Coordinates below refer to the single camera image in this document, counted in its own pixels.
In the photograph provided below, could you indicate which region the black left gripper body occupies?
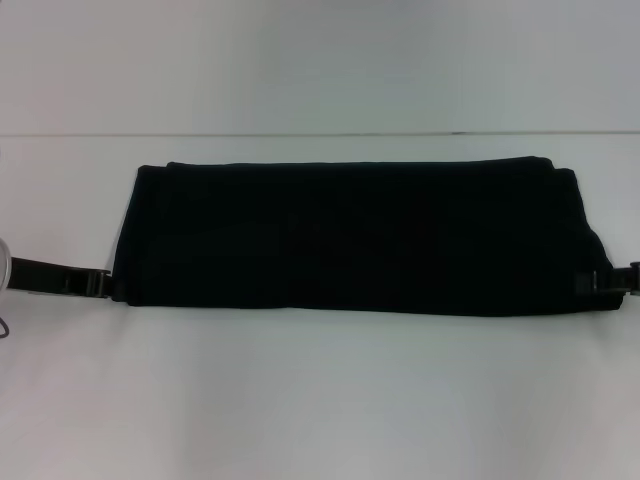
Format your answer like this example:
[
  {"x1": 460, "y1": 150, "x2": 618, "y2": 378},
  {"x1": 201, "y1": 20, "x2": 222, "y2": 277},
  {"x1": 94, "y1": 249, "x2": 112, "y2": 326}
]
[{"x1": 7, "y1": 255, "x2": 76, "y2": 296}]

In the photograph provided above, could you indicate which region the black shirt with white print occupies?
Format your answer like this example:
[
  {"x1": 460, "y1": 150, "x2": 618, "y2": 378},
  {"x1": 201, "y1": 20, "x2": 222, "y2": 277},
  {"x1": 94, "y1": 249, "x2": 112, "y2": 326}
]
[{"x1": 110, "y1": 155, "x2": 630, "y2": 317}]

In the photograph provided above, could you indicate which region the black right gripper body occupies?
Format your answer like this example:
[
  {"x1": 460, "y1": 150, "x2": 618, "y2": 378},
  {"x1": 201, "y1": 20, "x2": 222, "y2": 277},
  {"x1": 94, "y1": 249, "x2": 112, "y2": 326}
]
[{"x1": 617, "y1": 260, "x2": 640, "y2": 296}]

